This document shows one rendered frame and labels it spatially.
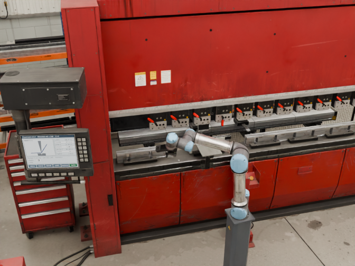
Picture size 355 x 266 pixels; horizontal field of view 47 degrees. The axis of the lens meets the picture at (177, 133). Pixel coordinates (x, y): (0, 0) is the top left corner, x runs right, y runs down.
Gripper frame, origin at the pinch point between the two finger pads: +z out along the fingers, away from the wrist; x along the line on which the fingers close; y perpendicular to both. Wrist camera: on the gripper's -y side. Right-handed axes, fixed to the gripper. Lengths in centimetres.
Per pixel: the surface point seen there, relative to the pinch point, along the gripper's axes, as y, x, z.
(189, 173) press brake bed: 25, 10, 62
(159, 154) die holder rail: -4, 23, 54
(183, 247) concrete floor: 27, -47, 113
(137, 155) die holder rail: -24, 19, 51
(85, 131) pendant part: -55, -6, -44
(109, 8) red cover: -51, 87, -58
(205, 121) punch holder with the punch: 33, 49, 31
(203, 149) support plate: 34, 26, 40
